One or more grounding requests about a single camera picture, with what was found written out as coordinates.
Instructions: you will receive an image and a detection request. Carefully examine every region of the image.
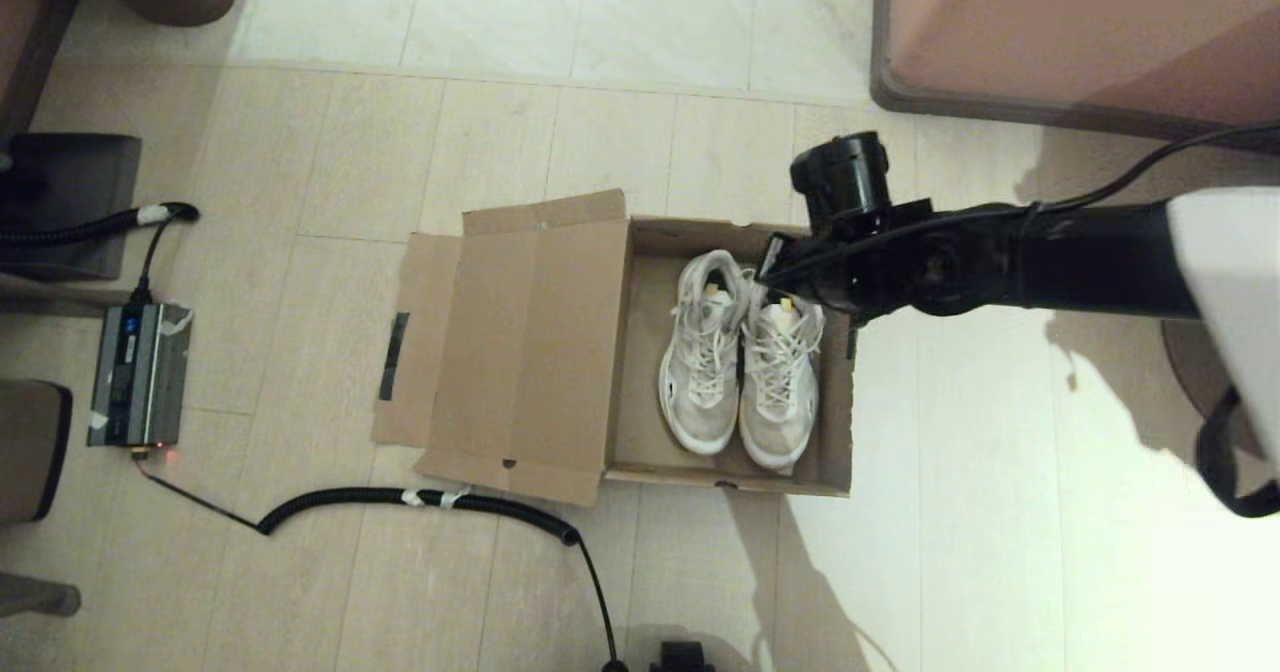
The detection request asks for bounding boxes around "white sneaker with yellow tag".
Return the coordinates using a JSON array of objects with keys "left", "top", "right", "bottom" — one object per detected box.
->
[{"left": 738, "top": 290, "right": 827, "bottom": 471}]

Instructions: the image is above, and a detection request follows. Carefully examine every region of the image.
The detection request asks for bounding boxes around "white lace-up sneaker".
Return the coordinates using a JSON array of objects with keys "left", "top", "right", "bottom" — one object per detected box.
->
[{"left": 657, "top": 249, "right": 753, "bottom": 456}]

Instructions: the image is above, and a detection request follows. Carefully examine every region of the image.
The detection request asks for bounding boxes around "brown cardboard shoe box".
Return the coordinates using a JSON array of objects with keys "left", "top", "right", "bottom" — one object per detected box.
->
[{"left": 372, "top": 188, "right": 859, "bottom": 508}]

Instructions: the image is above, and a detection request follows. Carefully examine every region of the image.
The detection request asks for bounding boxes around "grey power supply box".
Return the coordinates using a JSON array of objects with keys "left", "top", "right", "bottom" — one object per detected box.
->
[{"left": 86, "top": 302, "right": 195, "bottom": 450}]

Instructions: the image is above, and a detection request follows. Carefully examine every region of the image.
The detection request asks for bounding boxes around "pink sofa with grey base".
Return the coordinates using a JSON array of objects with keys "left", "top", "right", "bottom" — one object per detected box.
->
[{"left": 868, "top": 0, "right": 1280, "bottom": 148}]

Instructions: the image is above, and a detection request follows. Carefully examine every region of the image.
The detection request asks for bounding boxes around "dark brown round base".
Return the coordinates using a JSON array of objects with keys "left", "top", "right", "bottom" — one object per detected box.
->
[{"left": 1160, "top": 320, "right": 1266, "bottom": 458}]

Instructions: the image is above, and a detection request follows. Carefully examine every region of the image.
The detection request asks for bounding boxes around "dark grey square stand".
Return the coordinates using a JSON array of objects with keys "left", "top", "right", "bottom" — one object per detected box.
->
[{"left": 0, "top": 134, "right": 144, "bottom": 283}]

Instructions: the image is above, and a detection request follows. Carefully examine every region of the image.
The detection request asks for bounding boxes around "dark brown padded seat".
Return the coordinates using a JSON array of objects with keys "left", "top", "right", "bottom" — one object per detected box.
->
[{"left": 0, "top": 380, "right": 74, "bottom": 526}]

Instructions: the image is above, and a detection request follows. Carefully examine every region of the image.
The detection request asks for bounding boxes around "grey furniture foot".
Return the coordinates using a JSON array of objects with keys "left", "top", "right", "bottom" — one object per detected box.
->
[{"left": 0, "top": 572, "right": 82, "bottom": 620}]

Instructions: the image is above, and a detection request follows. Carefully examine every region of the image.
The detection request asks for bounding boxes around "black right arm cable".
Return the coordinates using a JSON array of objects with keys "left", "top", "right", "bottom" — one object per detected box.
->
[{"left": 760, "top": 124, "right": 1280, "bottom": 519}]

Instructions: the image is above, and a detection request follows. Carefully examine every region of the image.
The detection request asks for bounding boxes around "small black robot mount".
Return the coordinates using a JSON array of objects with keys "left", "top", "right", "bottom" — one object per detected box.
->
[{"left": 648, "top": 641, "right": 717, "bottom": 672}]

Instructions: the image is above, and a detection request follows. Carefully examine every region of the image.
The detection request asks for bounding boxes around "black coiled floor cable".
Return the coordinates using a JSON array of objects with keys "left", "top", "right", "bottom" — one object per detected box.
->
[{"left": 133, "top": 449, "right": 631, "bottom": 672}]

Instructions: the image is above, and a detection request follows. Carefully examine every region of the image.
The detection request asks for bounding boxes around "black corrugated hose with tape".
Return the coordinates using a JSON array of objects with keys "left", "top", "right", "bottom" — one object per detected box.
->
[{"left": 0, "top": 202, "right": 201, "bottom": 305}]

